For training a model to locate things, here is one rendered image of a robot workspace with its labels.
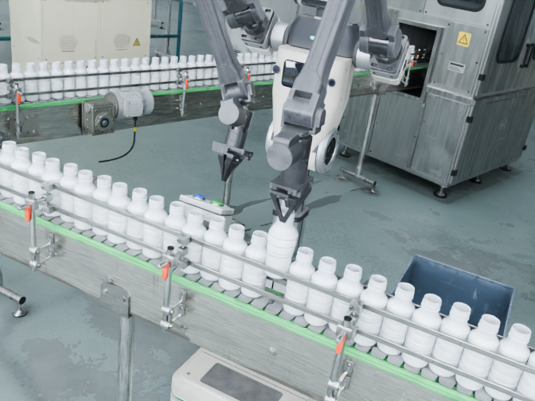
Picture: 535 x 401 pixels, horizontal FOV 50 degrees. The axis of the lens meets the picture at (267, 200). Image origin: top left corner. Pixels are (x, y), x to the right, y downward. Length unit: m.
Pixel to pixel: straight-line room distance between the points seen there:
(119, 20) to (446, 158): 3.12
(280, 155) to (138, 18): 4.63
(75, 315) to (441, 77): 3.33
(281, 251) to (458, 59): 3.70
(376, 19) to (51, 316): 2.13
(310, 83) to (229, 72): 0.40
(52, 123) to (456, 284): 1.90
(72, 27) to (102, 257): 3.92
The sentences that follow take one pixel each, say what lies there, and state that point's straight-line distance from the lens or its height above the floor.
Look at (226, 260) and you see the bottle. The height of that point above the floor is 1.08.
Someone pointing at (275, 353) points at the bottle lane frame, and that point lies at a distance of 1.43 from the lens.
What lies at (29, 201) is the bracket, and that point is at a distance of 1.65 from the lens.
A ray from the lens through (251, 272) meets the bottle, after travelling 1.39.
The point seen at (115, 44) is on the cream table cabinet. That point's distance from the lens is 5.63.
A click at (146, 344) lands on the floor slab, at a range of 2.85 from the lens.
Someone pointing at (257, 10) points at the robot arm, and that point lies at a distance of 1.82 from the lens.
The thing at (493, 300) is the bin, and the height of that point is 0.89.
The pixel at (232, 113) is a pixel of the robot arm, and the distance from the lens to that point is 1.50.
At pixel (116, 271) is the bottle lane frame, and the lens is 1.61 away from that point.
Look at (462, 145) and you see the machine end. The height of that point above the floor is 0.50.
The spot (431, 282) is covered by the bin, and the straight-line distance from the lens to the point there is 1.94.
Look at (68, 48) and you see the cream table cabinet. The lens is 5.40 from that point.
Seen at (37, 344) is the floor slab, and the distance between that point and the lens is 2.88.
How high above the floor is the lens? 1.80
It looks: 24 degrees down
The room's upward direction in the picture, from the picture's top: 8 degrees clockwise
